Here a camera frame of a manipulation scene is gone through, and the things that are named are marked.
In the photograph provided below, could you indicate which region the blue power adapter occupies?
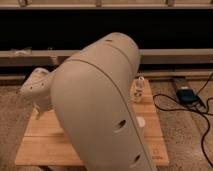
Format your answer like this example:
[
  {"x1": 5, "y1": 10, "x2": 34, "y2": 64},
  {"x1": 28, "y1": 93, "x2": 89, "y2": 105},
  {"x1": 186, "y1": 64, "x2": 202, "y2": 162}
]
[{"x1": 176, "y1": 89, "x2": 198, "y2": 104}]

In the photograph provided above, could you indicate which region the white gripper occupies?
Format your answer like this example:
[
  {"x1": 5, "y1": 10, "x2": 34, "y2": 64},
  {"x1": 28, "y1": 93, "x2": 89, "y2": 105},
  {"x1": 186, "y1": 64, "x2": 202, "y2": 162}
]
[{"x1": 34, "y1": 96, "x2": 52, "y2": 120}]

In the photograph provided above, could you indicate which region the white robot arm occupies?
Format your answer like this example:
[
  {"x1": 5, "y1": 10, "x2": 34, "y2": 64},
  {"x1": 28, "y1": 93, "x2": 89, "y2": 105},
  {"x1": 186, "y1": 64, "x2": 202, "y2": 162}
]
[{"x1": 20, "y1": 32, "x2": 157, "y2": 171}]

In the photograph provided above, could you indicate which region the grey metal rail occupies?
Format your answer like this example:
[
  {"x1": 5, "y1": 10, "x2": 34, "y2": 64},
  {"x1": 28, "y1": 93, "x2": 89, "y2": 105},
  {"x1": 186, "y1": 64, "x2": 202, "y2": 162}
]
[{"x1": 0, "y1": 49, "x2": 213, "y2": 67}]

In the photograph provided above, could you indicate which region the wooden table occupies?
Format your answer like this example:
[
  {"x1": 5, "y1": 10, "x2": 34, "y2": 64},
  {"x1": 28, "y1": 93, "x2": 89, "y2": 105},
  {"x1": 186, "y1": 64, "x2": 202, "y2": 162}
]
[{"x1": 15, "y1": 80, "x2": 169, "y2": 166}]

